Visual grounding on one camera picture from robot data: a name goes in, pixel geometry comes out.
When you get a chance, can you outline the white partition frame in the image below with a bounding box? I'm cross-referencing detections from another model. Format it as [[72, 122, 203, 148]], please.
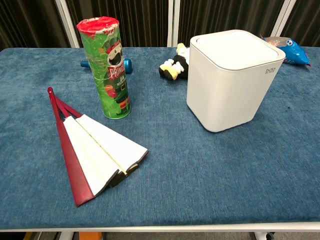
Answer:
[[54, 0, 298, 48]]

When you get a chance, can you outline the black and white plush toy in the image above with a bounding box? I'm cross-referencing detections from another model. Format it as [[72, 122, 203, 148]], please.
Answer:
[[158, 42, 192, 81]]

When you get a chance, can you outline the dark curtain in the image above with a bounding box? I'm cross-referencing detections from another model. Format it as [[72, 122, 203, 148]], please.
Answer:
[[0, 0, 320, 50]]

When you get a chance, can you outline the white plastic trash bin lid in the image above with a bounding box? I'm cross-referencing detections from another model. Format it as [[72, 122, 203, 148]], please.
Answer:
[[195, 32, 279, 68]]

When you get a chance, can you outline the blue table cloth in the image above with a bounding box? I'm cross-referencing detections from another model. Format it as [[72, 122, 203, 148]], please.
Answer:
[[0, 46, 320, 223]]

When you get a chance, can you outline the green Pringles can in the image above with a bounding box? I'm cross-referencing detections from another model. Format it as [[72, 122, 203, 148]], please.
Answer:
[[76, 15, 132, 120]]

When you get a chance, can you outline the red and white folding fan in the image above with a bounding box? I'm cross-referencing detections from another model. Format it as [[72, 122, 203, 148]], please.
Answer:
[[46, 86, 149, 208]]

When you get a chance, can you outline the blue snack bag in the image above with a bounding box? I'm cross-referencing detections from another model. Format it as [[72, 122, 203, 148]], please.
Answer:
[[261, 34, 312, 68]]

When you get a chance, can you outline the blue dumbbell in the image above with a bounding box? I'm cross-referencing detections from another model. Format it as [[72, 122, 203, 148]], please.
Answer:
[[80, 57, 133, 75]]

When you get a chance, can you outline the white plastic trash bin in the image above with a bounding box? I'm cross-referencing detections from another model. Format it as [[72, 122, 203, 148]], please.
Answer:
[[186, 29, 286, 133]]

